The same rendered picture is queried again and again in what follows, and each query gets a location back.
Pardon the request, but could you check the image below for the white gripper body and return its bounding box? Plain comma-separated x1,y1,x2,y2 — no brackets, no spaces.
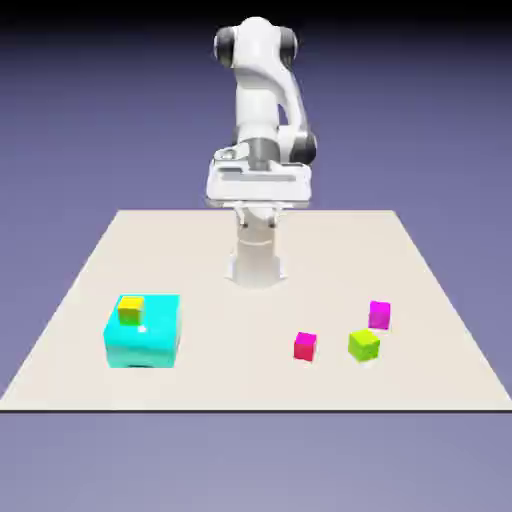
204,158,313,210

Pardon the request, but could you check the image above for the small pink cube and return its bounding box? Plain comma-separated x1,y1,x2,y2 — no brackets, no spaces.
293,331,318,363

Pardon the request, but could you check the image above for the small magenta cube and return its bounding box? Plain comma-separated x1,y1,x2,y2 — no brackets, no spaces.
367,300,392,331

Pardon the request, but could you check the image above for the small yellow cube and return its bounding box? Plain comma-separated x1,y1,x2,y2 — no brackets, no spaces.
116,295,146,326

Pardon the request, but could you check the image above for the small lime green cube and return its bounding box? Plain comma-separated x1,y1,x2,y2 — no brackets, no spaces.
347,328,381,363

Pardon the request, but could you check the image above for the large cyan box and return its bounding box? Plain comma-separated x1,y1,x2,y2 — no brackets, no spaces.
102,293,182,370

